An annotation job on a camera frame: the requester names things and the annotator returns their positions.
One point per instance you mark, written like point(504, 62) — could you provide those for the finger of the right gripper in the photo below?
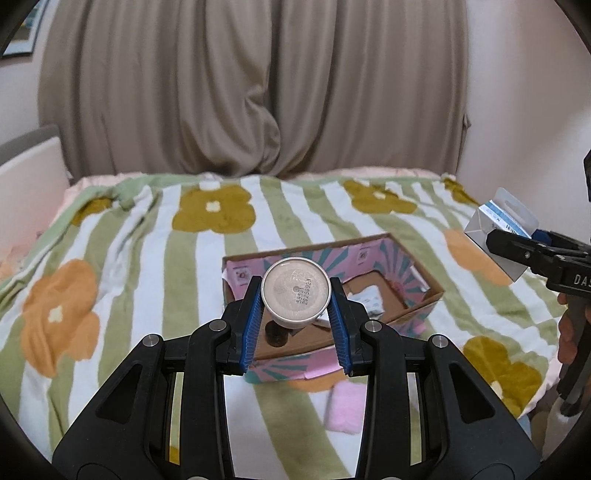
point(552, 244)
point(530, 252)

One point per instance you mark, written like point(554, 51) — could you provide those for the framed houses picture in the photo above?
point(22, 41)

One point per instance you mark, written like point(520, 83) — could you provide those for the white blue barcode box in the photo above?
point(505, 213)

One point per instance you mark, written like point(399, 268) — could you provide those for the round beige jar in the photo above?
point(296, 291)

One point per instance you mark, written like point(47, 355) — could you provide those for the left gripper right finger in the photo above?
point(429, 414)

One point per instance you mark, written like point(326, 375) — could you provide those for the beige curtain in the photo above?
point(267, 87)

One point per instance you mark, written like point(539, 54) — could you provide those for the white padded headboard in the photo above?
point(33, 181)

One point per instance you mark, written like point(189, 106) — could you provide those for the black cosmetic jar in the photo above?
point(276, 335)

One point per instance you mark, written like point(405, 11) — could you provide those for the striped floral blanket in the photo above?
point(164, 254)

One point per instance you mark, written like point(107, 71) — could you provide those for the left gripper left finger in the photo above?
point(161, 413)

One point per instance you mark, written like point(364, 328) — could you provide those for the white patterned sock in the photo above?
point(371, 298)

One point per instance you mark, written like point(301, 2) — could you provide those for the pink rolled sock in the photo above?
point(346, 408)

